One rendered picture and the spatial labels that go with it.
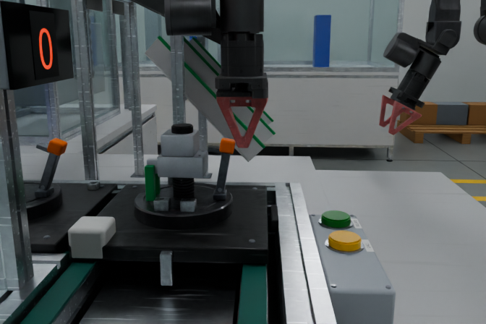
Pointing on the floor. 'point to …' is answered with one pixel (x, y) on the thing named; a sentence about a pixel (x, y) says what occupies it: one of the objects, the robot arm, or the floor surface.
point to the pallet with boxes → (446, 121)
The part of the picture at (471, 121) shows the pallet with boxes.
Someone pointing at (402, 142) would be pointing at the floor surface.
